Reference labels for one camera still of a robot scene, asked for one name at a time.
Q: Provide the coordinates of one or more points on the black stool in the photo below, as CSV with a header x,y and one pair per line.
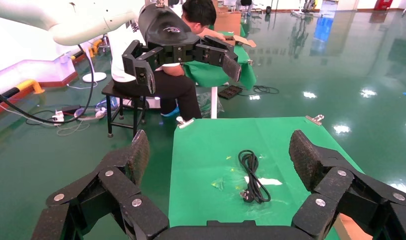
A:
x,y
113,93

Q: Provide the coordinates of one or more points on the black power adapter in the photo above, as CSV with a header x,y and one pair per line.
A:
x,y
70,109

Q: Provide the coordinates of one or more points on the seated person in white shirt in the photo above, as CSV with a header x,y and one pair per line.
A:
x,y
176,89

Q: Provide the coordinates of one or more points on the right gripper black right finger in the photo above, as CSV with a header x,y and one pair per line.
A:
x,y
335,185

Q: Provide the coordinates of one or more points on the yellow black guard rail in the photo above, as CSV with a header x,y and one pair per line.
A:
x,y
95,46
29,84

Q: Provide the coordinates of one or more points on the large brown cardboard carton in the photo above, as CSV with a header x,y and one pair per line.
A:
x,y
227,23

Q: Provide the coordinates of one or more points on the table with green cloth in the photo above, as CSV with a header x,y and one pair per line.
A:
x,y
209,73

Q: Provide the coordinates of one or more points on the white floor stand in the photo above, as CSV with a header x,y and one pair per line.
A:
x,y
94,77

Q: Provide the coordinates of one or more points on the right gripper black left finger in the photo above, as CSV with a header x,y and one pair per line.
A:
x,y
120,188

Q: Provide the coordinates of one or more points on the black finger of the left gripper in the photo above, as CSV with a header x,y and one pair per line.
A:
x,y
141,69
219,54

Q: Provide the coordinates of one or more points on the small open cardboard box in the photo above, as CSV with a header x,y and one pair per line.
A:
x,y
244,40

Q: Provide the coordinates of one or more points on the open brown cardboard box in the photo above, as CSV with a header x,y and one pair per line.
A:
x,y
346,230

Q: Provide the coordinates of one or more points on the clear plastic bag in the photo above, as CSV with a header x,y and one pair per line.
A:
x,y
204,102

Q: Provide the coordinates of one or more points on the red cabinet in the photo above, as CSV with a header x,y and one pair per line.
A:
x,y
383,4

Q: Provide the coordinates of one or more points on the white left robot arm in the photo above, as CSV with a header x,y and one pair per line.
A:
x,y
73,23

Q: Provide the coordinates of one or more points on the black plastic tray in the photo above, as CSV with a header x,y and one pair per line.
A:
x,y
230,92

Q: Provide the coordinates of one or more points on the green tablecloth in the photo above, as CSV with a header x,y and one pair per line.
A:
x,y
206,159

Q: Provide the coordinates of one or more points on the silver metal binder clip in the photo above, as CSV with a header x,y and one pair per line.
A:
x,y
314,120
184,123

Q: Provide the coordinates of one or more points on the white power strip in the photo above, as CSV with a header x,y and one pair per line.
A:
x,y
98,113
58,116

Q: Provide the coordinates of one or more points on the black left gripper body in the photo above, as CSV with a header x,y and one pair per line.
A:
x,y
163,30

